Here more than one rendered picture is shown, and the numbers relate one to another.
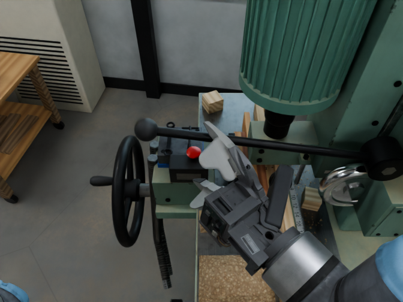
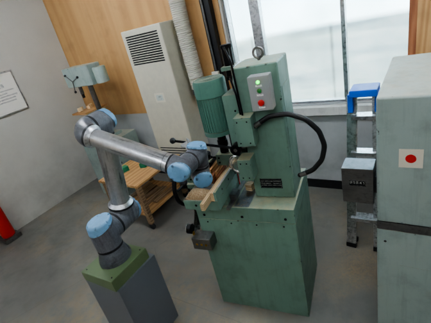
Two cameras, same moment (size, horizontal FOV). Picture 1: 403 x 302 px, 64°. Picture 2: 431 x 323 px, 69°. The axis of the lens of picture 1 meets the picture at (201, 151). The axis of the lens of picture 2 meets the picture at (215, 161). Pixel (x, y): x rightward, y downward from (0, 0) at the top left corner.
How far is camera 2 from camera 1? 1.41 m
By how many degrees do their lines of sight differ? 33
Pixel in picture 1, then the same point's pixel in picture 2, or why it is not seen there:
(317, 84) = (215, 127)
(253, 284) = (201, 192)
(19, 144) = (162, 198)
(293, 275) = not seen: hidden behind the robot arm
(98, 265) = (184, 259)
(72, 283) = (169, 265)
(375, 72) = (230, 123)
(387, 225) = (242, 172)
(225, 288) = (192, 193)
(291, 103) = (211, 133)
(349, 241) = (258, 199)
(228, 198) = not seen: hidden behind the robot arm
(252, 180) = not seen: hidden behind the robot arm
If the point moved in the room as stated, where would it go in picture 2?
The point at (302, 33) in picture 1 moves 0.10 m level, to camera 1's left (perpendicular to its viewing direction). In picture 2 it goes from (205, 113) to (188, 115)
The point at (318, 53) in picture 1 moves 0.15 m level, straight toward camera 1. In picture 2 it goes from (211, 118) to (190, 129)
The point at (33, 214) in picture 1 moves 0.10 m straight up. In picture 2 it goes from (161, 234) to (158, 226)
